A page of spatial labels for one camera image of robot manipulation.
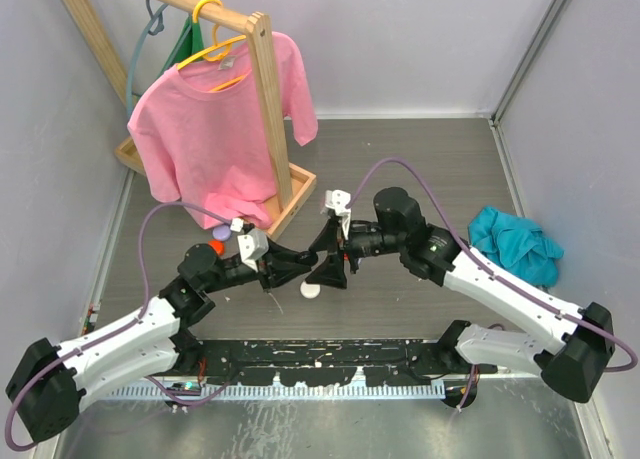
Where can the white earbud case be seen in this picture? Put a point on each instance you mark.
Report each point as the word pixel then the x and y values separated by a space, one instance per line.
pixel 309 291

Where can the red earbud case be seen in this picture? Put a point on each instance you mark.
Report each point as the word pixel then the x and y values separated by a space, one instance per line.
pixel 217 246

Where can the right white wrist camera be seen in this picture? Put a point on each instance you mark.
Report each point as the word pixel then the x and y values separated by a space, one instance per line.
pixel 338 214

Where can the green garment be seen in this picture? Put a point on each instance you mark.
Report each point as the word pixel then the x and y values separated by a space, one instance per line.
pixel 190 41

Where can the white slotted cable duct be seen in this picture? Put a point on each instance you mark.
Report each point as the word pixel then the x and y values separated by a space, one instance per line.
pixel 356 390

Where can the teal crumpled cloth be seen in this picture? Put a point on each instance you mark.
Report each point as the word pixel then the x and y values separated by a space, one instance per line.
pixel 518 245

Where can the pink t-shirt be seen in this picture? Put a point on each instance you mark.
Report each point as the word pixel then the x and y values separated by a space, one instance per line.
pixel 200 136

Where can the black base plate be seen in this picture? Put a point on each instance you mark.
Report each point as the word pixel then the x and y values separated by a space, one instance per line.
pixel 315 363

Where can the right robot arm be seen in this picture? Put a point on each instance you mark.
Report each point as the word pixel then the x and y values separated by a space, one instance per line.
pixel 567 346

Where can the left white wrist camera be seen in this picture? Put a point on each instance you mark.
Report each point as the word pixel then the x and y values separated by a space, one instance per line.
pixel 252 242

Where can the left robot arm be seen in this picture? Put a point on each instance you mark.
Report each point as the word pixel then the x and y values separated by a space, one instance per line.
pixel 53 384

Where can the purple earbud case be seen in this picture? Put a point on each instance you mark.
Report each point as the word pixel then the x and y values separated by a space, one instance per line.
pixel 221 233

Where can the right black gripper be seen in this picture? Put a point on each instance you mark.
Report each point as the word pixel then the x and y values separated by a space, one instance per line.
pixel 331 271

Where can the black earbud case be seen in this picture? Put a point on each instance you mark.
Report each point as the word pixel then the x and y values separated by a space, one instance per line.
pixel 307 258

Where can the wooden clothes rack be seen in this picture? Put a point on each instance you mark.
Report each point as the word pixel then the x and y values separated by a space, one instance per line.
pixel 294 184

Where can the teal hanger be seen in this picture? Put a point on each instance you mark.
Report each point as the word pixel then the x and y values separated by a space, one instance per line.
pixel 154 26

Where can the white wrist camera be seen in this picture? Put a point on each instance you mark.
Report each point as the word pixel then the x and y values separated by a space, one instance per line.
pixel 252 242
pixel 338 214

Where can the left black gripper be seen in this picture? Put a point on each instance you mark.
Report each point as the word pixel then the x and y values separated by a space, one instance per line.
pixel 281 256

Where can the yellow hanger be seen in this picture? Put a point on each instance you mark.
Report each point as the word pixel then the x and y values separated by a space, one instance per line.
pixel 217 51

